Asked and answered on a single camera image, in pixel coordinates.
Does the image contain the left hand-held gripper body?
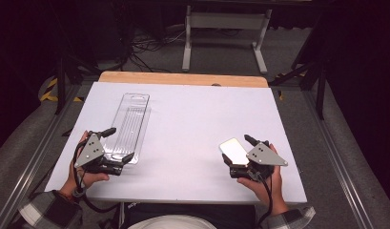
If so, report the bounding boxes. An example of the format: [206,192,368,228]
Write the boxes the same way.
[74,130,125,177]

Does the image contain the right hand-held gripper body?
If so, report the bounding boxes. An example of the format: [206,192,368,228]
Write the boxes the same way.
[229,139,289,182]

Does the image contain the blue gradient phone case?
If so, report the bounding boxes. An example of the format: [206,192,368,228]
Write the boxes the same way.
[218,137,250,167]

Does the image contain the clear plastic packaging tray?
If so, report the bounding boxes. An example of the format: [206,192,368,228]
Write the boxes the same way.
[103,93,152,165]

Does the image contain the person's left hand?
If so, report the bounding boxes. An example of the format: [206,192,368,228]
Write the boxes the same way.
[59,130,111,200]

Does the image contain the person's right hand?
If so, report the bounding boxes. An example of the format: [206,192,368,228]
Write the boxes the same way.
[236,142,290,217]

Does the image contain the white board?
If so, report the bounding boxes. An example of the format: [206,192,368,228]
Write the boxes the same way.
[44,81,308,204]

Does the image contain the black metal stand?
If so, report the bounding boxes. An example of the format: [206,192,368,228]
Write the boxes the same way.
[268,15,331,121]
[53,53,103,115]

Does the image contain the wooden table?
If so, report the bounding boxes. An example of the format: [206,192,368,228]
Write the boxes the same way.
[97,71,269,89]

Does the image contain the white metal stand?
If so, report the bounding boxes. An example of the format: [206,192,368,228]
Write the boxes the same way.
[181,5,273,75]

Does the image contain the right hand-held gripper black cable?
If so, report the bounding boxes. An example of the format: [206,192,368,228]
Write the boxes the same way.
[251,171,275,228]

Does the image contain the hand-held gripper black cable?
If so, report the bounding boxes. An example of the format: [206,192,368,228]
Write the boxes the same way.
[72,139,122,214]
[251,171,275,228]

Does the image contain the aluminium floor rail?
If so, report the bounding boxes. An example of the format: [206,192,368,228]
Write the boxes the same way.
[301,90,375,229]
[0,84,84,229]

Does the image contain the left hand-held gripper black cable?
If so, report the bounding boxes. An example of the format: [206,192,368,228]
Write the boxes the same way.
[72,139,122,214]

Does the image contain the tangle of black floor cables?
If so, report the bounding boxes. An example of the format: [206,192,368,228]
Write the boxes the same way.
[129,27,188,74]

